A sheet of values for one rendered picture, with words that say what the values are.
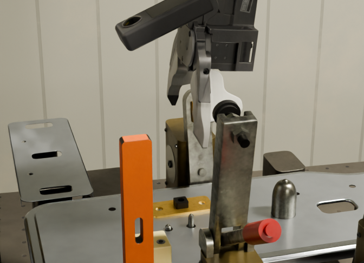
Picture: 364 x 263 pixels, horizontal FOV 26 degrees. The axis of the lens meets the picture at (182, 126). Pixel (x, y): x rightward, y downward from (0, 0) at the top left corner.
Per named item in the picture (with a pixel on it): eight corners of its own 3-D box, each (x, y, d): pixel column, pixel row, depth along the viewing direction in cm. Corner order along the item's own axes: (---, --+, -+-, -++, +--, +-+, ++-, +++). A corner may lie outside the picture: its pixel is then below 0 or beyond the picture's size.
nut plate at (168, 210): (206, 197, 108) (206, 189, 107) (215, 210, 104) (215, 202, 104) (147, 205, 105) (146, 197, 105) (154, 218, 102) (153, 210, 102)
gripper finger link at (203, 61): (214, 99, 91) (208, 27, 93) (202, 99, 91) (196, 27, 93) (202, 110, 95) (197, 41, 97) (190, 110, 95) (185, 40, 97)
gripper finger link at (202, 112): (249, 142, 92) (242, 67, 95) (201, 142, 91) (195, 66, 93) (240, 148, 95) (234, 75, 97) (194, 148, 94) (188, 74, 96)
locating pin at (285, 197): (289, 216, 106) (292, 172, 103) (298, 228, 103) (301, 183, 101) (267, 219, 105) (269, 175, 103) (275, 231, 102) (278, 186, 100)
